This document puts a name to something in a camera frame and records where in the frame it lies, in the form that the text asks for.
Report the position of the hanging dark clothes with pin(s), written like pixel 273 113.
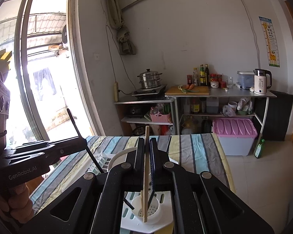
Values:
pixel 45 80

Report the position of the grey plastic jug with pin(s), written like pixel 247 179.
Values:
pixel 212 106

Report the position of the dark sauce bottle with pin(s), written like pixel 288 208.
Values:
pixel 207 74

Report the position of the cooking oil bottle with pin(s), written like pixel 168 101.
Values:
pixel 194 107

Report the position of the orange carrot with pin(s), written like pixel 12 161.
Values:
pixel 190 86

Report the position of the clear plastic container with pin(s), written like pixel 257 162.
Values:
pixel 244 79

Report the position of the white electric kettle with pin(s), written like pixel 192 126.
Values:
pixel 261 82

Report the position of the striped tablecloth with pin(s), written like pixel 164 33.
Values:
pixel 197 148

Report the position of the pink lid storage box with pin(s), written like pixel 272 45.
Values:
pixel 234 136

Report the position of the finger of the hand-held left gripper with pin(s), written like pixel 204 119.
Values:
pixel 51 144
pixel 48 156

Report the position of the red sauce jar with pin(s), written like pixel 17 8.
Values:
pixel 213 77
pixel 219 78

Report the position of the beige tied curtain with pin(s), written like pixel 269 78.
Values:
pixel 123 36

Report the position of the wooden cutting board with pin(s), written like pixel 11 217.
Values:
pixel 202 90

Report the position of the light wooden chopstick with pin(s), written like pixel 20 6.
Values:
pixel 146 170

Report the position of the yellow black striped sign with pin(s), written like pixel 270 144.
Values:
pixel 0 59

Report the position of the white mug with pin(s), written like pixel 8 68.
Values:
pixel 232 106

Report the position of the sliding glass door frame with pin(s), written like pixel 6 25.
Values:
pixel 74 61

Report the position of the black induction cooker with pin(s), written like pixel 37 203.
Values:
pixel 149 92

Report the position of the steel kitchen table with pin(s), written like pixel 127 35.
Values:
pixel 239 93

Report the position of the yellow cap sauce bottle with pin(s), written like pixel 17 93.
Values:
pixel 195 77

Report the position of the white floral jar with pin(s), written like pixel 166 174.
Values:
pixel 214 84

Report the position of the steel steamer pot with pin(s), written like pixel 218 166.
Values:
pixel 150 80

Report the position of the black kitchen appliance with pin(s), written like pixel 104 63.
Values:
pixel 135 111

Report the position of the white plastic dish rack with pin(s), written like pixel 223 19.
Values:
pixel 166 214

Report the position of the empty glass jar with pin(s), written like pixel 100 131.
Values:
pixel 230 82

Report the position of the pink plastic basket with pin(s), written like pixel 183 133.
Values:
pixel 161 117

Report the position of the giraffe wall poster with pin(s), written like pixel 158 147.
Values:
pixel 269 41

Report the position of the outdoor air conditioner unit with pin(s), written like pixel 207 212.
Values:
pixel 65 36

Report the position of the white utensil holder cup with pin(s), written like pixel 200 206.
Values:
pixel 151 214

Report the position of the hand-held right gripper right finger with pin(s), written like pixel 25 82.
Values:
pixel 152 165

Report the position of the small red cap bottle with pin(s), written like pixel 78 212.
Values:
pixel 189 80

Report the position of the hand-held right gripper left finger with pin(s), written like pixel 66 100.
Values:
pixel 140 160

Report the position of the dark yellow label bottle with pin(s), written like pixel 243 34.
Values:
pixel 202 75

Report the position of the black panel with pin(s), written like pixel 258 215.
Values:
pixel 278 117

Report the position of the person's left hand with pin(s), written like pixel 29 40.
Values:
pixel 20 201

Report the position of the green glass bottle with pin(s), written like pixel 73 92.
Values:
pixel 258 150

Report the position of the bagged groceries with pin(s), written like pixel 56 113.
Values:
pixel 244 104

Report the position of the beige power strip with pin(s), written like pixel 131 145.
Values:
pixel 116 92

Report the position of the green onion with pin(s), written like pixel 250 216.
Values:
pixel 185 90

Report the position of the white bowl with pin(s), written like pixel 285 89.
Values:
pixel 117 157

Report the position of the steel shelf cabinet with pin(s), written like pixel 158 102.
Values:
pixel 141 100

